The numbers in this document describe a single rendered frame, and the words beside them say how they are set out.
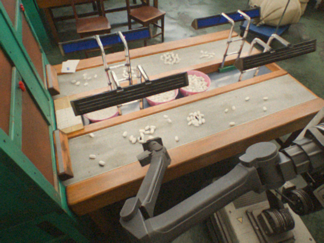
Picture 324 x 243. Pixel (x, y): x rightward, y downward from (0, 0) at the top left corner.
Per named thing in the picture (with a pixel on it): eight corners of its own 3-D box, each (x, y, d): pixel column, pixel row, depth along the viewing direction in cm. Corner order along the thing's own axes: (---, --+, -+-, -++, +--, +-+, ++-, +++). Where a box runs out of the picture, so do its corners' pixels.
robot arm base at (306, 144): (325, 173, 56) (340, 154, 47) (295, 184, 57) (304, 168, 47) (303, 147, 61) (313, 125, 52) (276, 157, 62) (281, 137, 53)
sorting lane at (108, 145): (315, 99, 161) (317, 97, 159) (66, 187, 113) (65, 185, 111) (286, 76, 178) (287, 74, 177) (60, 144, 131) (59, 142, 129)
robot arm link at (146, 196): (152, 246, 55) (133, 213, 52) (133, 249, 57) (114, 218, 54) (173, 160, 95) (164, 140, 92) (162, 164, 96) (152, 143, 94)
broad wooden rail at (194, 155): (317, 122, 164) (332, 105, 150) (77, 217, 116) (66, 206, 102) (305, 112, 171) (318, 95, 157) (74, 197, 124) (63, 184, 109)
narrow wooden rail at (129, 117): (282, 82, 183) (288, 72, 175) (64, 150, 136) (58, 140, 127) (278, 78, 187) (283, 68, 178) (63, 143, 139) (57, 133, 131)
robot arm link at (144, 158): (171, 164, 91) (163, 147, 89) (147, 177, 89) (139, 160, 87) (163, 155, 103) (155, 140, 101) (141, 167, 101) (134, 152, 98)
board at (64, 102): (84, 129, 133) (83, 128, 132) (59, 136, 129) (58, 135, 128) (76, 95, 152) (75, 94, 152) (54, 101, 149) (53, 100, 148)
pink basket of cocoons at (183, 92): (214, 96, 168) (217, 87, 161) (184, 105, 161) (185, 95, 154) (198, 76, 184) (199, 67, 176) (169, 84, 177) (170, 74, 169)
